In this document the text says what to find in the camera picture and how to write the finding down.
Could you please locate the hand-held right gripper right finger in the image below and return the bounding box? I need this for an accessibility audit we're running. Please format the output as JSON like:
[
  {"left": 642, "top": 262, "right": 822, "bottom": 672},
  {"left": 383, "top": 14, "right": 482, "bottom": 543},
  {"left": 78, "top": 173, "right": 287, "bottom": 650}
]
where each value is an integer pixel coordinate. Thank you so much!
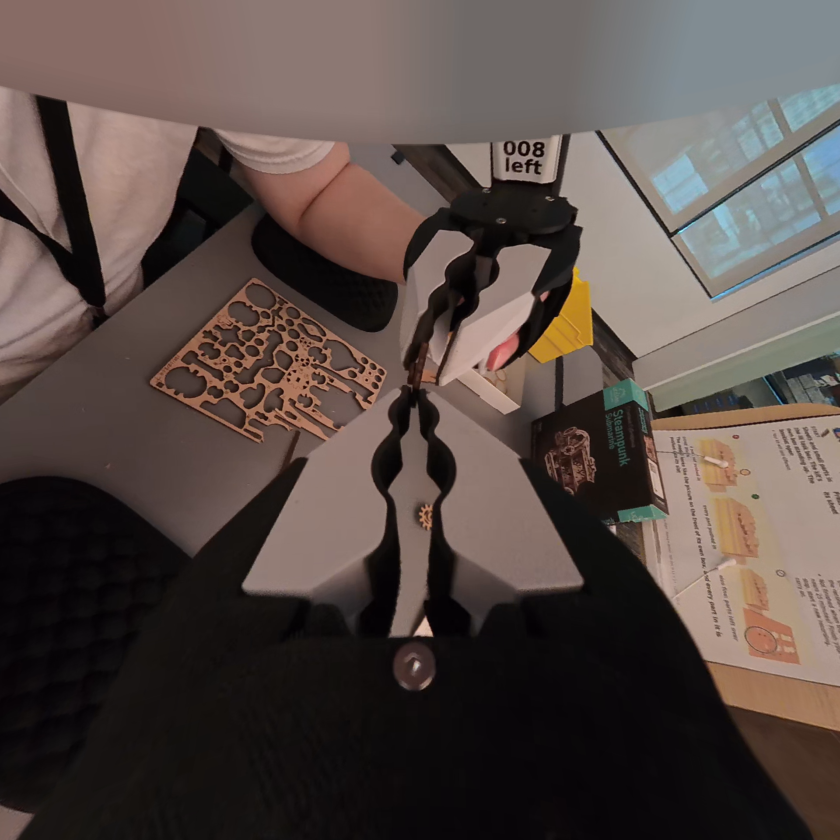
[{"left": 419, "top": 388, "right": 585, "bottom": 634}]

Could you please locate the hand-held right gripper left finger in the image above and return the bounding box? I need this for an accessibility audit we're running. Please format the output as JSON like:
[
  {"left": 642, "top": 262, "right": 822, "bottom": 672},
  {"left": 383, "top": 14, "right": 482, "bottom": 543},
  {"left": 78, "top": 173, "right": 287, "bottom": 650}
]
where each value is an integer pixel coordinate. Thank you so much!
[{"left": 241, "top": 387, "right": 408, "bottom": 634}]

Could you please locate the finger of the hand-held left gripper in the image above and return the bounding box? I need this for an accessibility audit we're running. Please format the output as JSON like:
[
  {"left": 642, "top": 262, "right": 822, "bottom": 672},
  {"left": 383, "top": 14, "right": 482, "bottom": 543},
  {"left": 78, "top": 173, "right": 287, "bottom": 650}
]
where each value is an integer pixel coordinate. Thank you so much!
[
  {"left": 433, "top": 244, "right": 553, "bottom": 388},
  {"left": 400, "top": 230, "right": 476, "bottom": 373}
]

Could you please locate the black model kit box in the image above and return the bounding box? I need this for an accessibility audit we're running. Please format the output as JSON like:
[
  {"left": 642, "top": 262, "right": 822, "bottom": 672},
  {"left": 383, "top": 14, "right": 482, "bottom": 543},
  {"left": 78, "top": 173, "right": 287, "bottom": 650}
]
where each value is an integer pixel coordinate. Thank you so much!
[{"left": 530, "top": 378, "right": 670, "bottom": 526}]

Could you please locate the laser-cut wooden parts sheet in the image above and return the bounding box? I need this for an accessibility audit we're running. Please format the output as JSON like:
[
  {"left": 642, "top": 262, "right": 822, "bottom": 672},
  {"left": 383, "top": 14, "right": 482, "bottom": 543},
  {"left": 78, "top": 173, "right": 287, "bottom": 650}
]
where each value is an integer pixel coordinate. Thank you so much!
[{"left": 150, "top": 277, "right": 388, "bottom": 445}]

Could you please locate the person's left hand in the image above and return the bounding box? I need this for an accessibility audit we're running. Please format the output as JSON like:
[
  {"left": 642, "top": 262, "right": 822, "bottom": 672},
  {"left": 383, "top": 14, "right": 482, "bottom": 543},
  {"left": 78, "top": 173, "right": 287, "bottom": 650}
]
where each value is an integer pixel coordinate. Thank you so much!
[{"left": 487, "top": 331, "right": 526, "bottom": 374}]

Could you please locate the yellow plastic bin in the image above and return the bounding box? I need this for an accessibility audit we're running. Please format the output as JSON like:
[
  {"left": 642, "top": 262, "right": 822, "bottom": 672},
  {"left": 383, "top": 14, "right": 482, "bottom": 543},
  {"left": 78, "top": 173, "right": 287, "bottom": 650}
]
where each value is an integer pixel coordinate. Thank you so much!
[{"left": 527, "top": 266, "right": 595, "bottom": 363}]

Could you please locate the white illustrated instruction booklet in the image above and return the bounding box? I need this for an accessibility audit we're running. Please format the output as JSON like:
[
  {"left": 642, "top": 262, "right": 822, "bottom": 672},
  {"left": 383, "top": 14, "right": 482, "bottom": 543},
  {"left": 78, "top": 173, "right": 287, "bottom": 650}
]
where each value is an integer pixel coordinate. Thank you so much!
[{"left": 459, "top": 364, "right": 528, "bottom": 416}]

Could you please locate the black padded wrist rest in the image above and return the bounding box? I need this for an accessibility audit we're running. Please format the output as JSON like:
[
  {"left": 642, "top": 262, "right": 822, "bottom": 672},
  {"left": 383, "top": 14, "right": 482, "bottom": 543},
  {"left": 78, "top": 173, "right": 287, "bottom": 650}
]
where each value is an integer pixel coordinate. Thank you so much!
[
  {"left": 251, "top": 213, "right": 399, "bottom": 333},
  {"left": 0, "top": 476, "right": 191, "bottom": 815}
]

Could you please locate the white laminated instruction sheet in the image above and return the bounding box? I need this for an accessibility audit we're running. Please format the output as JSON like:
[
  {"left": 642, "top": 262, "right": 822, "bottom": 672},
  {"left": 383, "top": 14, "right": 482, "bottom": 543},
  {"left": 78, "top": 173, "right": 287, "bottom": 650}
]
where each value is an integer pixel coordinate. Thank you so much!
[{"left": 646, "top": 413, "right": 840, "bottom": 686}]

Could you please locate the person in white shirt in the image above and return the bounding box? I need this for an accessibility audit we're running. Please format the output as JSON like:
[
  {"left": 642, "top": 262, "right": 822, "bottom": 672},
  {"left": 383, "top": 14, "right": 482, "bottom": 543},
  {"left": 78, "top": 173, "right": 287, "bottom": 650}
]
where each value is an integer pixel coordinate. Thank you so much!
[{"left": 0, "top": 88, "right": 337, "bottom": 395}]

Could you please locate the light wooden side table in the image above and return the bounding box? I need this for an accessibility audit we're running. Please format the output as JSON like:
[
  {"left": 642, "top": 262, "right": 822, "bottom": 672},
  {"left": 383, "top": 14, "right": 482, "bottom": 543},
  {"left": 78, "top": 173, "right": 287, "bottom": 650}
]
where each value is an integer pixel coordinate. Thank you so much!
[{"left": 640, "top": 402, "right": 840, "bottom": 716}]

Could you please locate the black shoulder strap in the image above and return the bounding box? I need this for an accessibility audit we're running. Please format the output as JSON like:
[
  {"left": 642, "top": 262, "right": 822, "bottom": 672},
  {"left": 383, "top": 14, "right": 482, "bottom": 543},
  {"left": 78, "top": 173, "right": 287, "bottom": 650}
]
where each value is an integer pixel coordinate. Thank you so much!
[{"left": 0, "top": 95, "right": 111, "bottom": 327}]

